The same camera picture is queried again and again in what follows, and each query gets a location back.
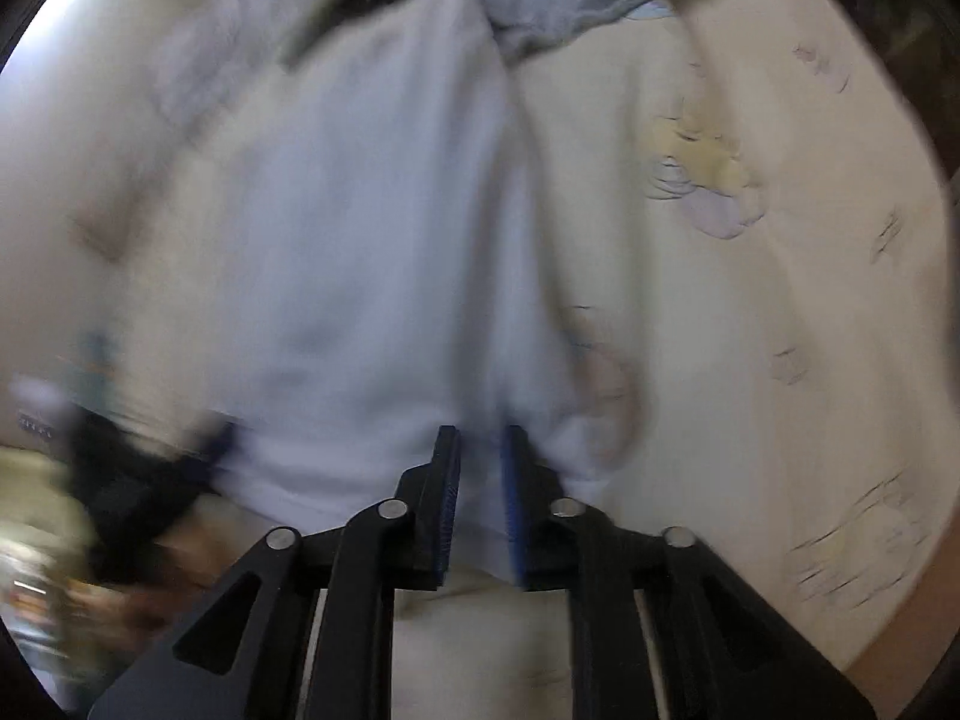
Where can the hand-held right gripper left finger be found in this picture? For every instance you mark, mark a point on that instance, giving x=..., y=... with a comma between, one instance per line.
x=446, y=525

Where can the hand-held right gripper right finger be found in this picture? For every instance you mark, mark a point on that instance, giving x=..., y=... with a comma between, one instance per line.
x=514, y=525

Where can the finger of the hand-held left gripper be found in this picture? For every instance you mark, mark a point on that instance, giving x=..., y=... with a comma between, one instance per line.
x=219, y=446

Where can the white long-sleeve top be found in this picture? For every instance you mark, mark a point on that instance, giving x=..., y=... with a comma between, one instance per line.
x=375, y=240

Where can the cream bear print blanket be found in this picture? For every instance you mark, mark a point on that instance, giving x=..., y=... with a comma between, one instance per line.
x=787, y=277

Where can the person's right leg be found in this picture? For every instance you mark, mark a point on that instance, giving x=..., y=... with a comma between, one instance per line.
x=907, y=615

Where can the grey white crumpled duvet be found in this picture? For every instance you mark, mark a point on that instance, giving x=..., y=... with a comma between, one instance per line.
x=247, y=22

